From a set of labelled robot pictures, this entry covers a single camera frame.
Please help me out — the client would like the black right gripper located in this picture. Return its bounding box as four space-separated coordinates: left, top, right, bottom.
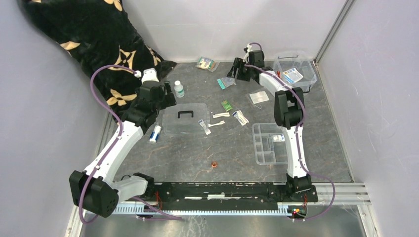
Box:
226 57 253 82

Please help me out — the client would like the white bottle green label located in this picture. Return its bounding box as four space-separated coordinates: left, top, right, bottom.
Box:
174 80 185 98

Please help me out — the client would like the teal item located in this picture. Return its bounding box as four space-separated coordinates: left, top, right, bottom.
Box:
216 77 237 90

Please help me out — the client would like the small green packet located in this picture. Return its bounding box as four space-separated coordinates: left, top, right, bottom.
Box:
221 100 233 112

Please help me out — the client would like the blue white bandage roll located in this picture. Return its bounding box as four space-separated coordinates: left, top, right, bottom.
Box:
149 125 162 144

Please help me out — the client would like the white blue medicine card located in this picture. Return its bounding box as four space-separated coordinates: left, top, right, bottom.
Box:
283 68 303 83

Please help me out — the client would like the clear plastic storage box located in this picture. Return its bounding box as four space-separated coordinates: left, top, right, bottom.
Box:
273 50 318 93

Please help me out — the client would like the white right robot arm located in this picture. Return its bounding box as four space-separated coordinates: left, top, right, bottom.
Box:
227 58 312 201

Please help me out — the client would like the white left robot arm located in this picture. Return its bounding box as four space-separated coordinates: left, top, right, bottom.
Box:
69 80 176 217

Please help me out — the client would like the gauze pad in clear bag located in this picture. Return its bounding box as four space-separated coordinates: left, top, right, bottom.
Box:
246 87 274 110

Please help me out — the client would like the colourful bandage packet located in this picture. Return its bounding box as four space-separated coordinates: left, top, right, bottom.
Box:
195 56 219 72

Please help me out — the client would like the white plaster strip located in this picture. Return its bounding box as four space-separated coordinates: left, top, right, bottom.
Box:
212 112 230 119

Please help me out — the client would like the white blue wipe sachet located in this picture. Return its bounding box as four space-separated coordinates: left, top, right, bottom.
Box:
198 119 211 135

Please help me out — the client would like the clear compartment organizer tray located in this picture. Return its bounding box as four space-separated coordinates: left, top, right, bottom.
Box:
252 123 288 165

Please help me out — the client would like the black floral plush blanket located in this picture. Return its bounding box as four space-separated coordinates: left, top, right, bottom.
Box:
18 0 176 116

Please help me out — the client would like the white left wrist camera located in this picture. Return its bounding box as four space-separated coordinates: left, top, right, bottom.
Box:
141 68 160 83

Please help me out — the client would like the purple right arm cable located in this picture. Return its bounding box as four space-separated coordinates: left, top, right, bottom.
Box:
244 42 336 221

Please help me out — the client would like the clear box lid black handle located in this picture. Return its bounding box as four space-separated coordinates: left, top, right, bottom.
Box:
162 103 210 135

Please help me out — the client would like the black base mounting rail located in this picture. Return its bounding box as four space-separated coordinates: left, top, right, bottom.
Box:
139 176 318 211

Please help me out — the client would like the white slotted cable duct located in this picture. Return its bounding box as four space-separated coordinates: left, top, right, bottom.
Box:
112 201 306 217

